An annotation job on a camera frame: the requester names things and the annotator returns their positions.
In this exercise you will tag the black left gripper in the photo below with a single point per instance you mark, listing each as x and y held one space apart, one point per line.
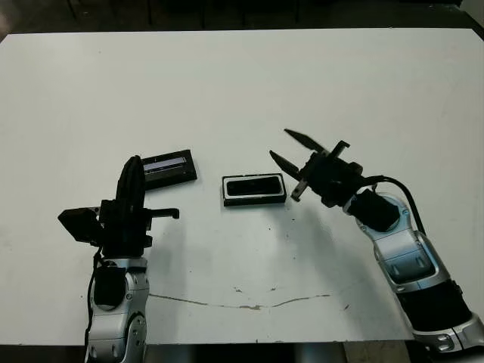
125 234

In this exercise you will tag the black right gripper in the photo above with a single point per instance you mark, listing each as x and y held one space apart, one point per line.
332 177

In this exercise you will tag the black box lid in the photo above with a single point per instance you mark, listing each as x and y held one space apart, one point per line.
174 175

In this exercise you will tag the slim black camera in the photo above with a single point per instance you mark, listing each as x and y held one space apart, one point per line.
253 187

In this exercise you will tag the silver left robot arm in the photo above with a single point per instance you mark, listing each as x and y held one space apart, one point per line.
117 325

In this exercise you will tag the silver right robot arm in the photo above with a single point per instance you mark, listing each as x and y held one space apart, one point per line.
408 246

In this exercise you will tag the black box white inlay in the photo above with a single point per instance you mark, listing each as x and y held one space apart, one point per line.
253 201

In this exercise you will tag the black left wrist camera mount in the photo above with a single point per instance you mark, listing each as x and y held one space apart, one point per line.
79 225

